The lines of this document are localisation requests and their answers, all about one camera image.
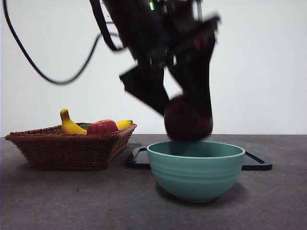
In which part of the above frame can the dark red plum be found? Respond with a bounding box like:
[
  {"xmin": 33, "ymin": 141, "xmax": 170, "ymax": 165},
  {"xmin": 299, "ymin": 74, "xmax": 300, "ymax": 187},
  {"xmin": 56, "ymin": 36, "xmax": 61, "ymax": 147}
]
[{"xmin": 164, "ymin": 95, "xmax": 214, "ymax": 141}]

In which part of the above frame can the teal ceramic bowl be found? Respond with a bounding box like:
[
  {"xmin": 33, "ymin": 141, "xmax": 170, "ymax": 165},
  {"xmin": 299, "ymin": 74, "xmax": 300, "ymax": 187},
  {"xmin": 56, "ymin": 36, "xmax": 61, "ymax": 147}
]
[{"xmin": 146, "ymin": 140, "xmax": 246, "ymax": 203}]

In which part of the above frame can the red apple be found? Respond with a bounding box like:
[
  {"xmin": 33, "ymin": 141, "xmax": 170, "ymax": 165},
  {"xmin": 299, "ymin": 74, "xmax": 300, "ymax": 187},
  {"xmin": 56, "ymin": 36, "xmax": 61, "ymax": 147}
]
[{"xmin": 86, "ymin": 119, "xmax": 119, "ymax": 135}]

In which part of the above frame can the dark teal rectangular tray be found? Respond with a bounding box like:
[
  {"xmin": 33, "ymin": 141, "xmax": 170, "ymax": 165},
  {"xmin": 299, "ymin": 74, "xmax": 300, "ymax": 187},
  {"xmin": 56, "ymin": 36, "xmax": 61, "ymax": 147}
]
[{"xmin": 127, "ymin": 146, "xmax": 273, "ymax": 171}]

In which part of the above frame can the yellow banana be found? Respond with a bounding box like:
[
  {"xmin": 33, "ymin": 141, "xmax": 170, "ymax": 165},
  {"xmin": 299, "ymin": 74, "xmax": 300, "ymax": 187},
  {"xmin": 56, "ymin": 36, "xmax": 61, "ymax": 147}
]
[{"xmin": 59, "ymin": 108, "xmax": 134, "ymax": 135}]

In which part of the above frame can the brown wicker basket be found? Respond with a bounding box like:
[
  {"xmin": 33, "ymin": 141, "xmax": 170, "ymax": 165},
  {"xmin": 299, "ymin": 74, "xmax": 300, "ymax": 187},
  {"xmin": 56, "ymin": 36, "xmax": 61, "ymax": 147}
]
[{"xmin": 4, "ymin": 123, "xmax": 138, "ymax": 171}]

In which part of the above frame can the flat black cable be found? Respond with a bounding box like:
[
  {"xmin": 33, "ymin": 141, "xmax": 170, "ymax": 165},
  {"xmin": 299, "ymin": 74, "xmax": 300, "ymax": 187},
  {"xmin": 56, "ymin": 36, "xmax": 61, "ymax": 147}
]
[{"xmin": 89, "ymin": 0, "xmax": 126, "ymax": 52}]

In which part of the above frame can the thin black round cable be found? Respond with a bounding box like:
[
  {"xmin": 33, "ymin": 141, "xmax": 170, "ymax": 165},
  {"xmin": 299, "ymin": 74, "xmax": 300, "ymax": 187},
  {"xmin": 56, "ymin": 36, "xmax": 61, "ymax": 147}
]
[{"xmin": 2, "ymin": 0, "xmax": 120, "ymax": 84}]

